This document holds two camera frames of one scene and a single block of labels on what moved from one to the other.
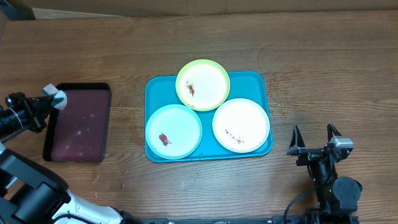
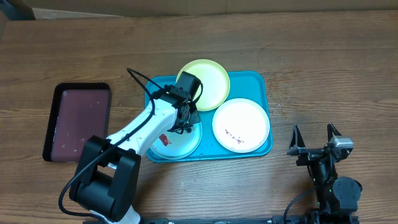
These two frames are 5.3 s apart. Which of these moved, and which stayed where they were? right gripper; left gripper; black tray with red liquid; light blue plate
Moved: left gripper
Stayed: black tray with red liquid; light blue plate; right gripper
